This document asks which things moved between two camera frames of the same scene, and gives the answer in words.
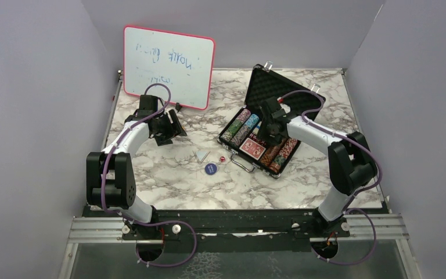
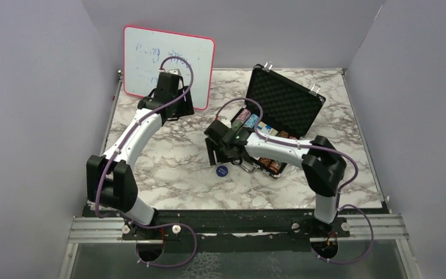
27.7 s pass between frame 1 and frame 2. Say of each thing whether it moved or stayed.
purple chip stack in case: stayed
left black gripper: moved
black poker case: stayed
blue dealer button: moved
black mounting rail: stayed
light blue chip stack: stayed
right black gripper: moved
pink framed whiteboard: stayed
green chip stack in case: stayed
